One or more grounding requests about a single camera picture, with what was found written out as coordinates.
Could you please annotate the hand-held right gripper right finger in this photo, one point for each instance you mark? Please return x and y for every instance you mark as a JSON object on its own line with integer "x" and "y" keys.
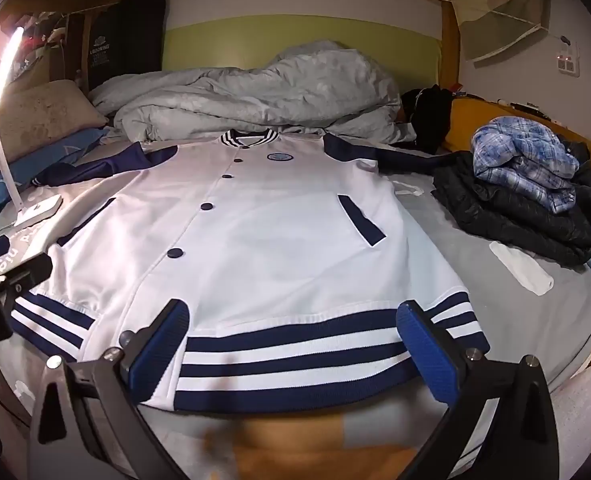
{"x": 425, "y": 350}

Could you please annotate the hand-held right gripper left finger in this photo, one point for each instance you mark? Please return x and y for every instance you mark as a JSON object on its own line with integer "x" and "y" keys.
{"x": 158, "y": 350}

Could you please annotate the white and navy varsity jacket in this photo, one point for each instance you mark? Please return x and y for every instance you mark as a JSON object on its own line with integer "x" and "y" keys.
{"x": 275, "y": 235}

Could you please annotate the white desk lamp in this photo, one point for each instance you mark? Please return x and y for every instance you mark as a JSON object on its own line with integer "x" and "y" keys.
{"x": 37, "y": 210}

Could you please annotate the blue pillow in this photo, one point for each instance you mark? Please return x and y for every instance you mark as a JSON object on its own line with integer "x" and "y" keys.
{"x": 50, "y": 152}

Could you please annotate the beige pillow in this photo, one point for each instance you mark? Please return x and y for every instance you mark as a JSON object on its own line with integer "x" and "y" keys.
{"x": 40, "y": 115}

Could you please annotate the black puffer jacket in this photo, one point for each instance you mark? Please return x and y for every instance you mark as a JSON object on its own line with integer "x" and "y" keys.
{"x": 515, "y": 220}

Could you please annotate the person's white trouser leg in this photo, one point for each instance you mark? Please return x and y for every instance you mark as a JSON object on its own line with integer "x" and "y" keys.
{"x": 590, "y": 405}

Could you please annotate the blue plaid shirt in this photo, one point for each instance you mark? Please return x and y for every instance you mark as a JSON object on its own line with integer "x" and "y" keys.
{"x": 520, "y": 155}

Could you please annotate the black bag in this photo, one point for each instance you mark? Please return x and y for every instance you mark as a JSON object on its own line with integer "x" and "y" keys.
{"x": 430, "y": 115}

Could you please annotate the black upright cushion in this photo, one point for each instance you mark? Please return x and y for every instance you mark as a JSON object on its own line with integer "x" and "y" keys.
{"x": 125, "y": 40}

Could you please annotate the small red item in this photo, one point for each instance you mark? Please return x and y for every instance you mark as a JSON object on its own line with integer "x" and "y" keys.
{"x": 458, "y": 88}

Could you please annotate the grey duvet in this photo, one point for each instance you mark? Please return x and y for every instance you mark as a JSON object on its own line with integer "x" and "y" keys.
{"x": 275, "y": 95}

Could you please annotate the pale hanging curtain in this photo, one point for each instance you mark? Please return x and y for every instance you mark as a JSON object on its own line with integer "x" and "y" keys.
{"x": 495, "y": 15}

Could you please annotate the white wall socket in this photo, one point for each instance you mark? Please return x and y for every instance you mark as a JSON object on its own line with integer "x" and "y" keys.
{"x": 568, "y": 64}

